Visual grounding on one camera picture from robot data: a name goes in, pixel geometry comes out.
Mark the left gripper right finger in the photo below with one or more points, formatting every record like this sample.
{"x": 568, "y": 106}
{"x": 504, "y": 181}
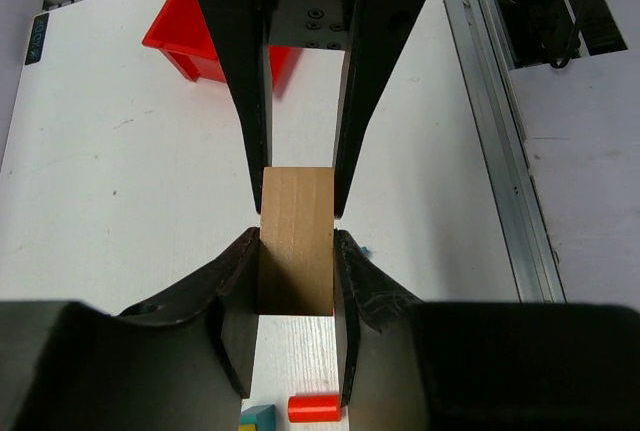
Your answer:
{"x": 408, "y": 364}

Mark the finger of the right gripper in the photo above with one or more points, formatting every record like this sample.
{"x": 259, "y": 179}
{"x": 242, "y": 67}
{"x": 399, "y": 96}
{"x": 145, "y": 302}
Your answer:
{"x": 239, "y": 30}
{"x": 378, "y": 32}

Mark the natural wood block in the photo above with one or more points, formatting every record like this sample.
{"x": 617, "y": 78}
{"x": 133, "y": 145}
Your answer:
{"x": 296, "y": 258}

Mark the red cylinder block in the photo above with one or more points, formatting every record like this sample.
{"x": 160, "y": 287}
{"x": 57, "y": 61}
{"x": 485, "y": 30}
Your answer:
{"x": 314, "y": 408}

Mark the right blue corner sticker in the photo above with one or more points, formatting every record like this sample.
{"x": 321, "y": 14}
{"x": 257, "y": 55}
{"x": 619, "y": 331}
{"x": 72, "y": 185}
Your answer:
{"x": 36, "y": 41}

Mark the teal rectangular block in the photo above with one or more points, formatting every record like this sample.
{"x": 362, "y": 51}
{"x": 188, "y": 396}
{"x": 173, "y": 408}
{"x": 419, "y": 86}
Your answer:
{"x": 258, "y": 418}

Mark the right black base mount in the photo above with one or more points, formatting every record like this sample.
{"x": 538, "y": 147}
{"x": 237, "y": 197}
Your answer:
{"x": 554, "y": 32}

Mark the red plastic bin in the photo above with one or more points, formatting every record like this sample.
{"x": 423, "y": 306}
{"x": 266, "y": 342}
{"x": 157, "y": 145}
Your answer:
{"x": 180, "y": 34}

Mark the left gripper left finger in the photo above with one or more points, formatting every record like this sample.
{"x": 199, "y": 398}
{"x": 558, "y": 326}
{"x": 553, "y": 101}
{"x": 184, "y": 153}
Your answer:
{"x": 181, "y": 359}

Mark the aluminium table frame rail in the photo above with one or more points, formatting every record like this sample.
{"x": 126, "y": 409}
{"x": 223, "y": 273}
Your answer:
{"x": 483, "y": 55}

